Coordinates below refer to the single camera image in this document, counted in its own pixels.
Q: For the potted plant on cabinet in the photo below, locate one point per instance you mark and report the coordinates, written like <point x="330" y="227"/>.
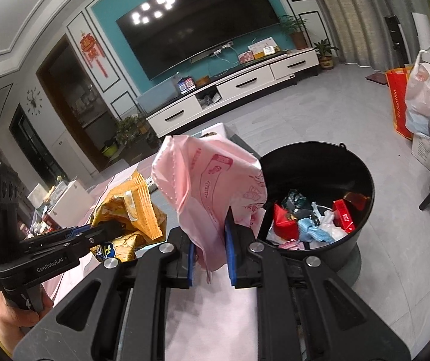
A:
<point x="294" y="27"/>

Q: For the red cigarette carton box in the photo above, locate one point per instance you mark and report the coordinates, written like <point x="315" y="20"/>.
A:
<point x="342" y="216"/>

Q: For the blue cleaning cloth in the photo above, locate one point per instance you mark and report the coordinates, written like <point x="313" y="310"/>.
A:
<point x="309" y="232"/>

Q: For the red chinese knot decoration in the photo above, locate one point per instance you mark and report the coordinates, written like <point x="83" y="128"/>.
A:
<point x="92" y="52"/>

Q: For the dark teal foil bag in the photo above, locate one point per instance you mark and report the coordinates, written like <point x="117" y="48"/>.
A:
<point x="299" y="207"/>

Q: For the pink white plastic bag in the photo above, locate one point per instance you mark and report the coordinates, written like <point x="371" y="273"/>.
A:
<point x="417" y="96"/>

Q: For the white framed card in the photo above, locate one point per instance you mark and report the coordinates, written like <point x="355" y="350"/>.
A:
<point x="263" y="48"/>

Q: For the large black television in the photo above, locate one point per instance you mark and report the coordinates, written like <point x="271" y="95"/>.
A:
<point x="164" y="33"/>

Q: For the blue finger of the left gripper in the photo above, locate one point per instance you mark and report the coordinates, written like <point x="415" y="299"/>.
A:
<point x="97" y="234"/>

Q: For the white tv cabinet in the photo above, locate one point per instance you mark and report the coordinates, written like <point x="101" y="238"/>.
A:
<point x="234" y="87"/>

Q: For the red orange paper bag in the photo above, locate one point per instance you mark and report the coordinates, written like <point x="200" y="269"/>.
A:
<point x="397" y="80"/>

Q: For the pink printed plastic bag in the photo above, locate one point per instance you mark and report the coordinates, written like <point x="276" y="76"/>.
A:
<point x="205" y="179"/>

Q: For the person left hand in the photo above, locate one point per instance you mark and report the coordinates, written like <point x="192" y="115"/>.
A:
<point x="13" y="319"/>

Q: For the red foil snack wrapper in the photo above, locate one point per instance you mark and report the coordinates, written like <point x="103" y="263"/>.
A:
<point x="285" y="226"/>

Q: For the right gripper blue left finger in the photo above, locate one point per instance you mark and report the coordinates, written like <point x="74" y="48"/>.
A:
<point x="191" y="261"/>

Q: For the pink knotted plastic bag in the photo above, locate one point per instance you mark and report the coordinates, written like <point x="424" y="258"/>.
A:
<point x="292" y="244"/>

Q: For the potted plant by doorway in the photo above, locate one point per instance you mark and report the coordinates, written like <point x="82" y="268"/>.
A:
<point x="137" y="137"/>

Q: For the black trash bucket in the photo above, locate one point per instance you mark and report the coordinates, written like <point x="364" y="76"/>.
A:
<point x="322" y="172"/>

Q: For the blue red box pair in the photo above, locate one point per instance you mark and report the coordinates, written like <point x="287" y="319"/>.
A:
<point x="186" y="84"/>

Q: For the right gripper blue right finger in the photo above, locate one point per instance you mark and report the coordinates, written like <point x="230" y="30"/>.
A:
<point x="230" y="247"/>

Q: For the wall clock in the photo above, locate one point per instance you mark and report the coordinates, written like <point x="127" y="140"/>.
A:
<point x="34" y="102"/>

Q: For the potted plant on floor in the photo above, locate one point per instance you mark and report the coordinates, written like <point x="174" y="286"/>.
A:
<point x="324" y="51"/>

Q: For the grey curtain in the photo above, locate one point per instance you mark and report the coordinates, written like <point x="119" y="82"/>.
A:
<point x="359" y="30"/>

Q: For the black standing vacuum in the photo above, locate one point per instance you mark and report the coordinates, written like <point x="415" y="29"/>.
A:
<point x="393" y="26"/>

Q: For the yellow chip bag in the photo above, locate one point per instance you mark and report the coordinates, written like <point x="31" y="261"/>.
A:
<point x="130" y="204"/>

